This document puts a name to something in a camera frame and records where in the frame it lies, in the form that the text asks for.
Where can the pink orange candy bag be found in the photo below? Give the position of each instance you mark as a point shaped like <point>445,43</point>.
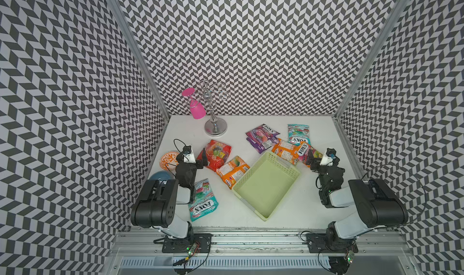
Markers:
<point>305,151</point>

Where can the red candy bag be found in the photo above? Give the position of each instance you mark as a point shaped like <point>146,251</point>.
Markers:
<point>214,155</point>

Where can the teal candy bag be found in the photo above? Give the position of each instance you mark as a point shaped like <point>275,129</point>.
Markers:
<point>204,201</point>
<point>298,133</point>

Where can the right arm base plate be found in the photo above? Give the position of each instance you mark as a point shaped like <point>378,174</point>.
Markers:
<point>324,244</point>

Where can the purple candy bag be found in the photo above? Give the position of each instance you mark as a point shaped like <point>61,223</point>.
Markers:
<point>262,138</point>

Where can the aluminium front rail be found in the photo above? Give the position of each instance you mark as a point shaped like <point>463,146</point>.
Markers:
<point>237,242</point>

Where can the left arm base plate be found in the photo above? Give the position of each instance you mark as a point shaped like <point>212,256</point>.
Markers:
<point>182,246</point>

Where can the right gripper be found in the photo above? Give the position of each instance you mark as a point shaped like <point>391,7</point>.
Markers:
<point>315,164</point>

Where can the orange patterned bowl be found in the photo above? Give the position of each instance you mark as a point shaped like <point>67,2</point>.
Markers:
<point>168,161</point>

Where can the teal candy bag front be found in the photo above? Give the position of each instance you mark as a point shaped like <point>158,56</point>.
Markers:
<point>204,201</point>

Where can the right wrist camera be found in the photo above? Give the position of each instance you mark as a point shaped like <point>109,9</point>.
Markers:
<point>329,157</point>

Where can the pink plastic wine glass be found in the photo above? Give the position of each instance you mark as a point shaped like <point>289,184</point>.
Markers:
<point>197,109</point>

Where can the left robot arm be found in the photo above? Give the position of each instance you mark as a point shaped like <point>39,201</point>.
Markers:
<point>156,204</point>

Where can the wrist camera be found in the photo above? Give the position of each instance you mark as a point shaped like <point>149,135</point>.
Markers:
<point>329,157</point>
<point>188,155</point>

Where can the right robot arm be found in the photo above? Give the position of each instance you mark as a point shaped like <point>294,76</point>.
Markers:
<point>377,206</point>

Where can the teal candy bag back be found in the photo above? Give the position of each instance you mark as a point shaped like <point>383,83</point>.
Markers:
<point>298,133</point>

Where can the chrome glass holder stand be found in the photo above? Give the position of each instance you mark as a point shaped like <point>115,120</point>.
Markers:
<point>215,126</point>

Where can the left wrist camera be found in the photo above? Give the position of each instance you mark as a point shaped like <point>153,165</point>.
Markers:
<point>188,155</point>

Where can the light green plastic basket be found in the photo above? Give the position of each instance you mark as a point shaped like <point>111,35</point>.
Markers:
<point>265,184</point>

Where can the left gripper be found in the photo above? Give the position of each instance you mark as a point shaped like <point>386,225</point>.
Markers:
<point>199,164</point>

